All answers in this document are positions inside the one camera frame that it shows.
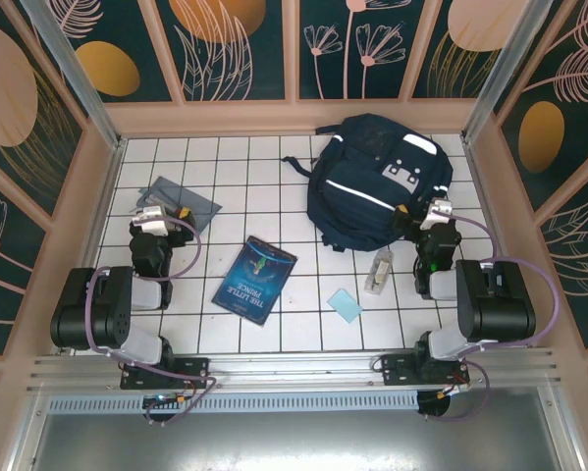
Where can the aluminium frame post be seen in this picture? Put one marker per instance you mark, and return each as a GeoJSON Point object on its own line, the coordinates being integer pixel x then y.
{"type": "Point", "coordinates": [504, 59]}
{"type": "Point", "coordinates": [72, 68]}

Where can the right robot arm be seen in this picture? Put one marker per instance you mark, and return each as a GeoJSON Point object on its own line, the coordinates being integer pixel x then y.
{"type": "Point", "coordinates": [499, 314]}

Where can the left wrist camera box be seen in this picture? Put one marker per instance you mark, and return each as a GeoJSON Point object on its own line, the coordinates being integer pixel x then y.
{"type": "Point", "coordinates": [151, 221]}

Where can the grey metal panel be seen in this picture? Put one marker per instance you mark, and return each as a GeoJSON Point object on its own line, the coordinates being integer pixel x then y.
{"type": "Point", "coordinates": [298, 441]}

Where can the grey translucent pencil pouch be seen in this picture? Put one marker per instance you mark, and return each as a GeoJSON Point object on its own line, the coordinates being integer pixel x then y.
{"type": "Point", "coordinates": [200, 206]}

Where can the aluminium mounting rail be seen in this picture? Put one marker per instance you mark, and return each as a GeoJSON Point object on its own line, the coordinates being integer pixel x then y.
{"type": "Point", "coordinates": [298, 368]}

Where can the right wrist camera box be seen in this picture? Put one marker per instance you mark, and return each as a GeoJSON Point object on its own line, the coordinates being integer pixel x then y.
{"type": "Point", "coordinates": [438, 208]}

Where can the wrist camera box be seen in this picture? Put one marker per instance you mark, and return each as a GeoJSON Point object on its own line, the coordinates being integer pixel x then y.
{"type": "Point", "coordinates": [151, 221]}
{"type": "Point", "coordinates": [438, 208]}

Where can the small circuit board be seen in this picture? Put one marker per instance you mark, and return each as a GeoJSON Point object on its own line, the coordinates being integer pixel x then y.
{"type": "Point", "coordinates": [166, 400]}

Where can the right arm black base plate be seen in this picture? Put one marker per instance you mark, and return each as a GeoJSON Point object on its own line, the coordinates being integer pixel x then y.
{"type": "Point", "coordinates": [396, 370]}

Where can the navy blue backpack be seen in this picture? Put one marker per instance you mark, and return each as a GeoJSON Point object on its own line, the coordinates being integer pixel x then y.
{"type": "Point", "coordinates": [372, 196]}

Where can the light blue card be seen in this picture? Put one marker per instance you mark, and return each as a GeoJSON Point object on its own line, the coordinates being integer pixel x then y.
{"type": "Point", "coordinates": [345, 306]}

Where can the blue Little Prince book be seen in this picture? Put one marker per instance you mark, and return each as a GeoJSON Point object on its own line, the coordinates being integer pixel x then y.
{"type": "Point", "coordinates": [254, 279]}

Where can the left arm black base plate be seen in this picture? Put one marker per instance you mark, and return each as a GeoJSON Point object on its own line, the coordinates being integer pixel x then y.
{"type": "Point", "coordinates": [195, 368]}

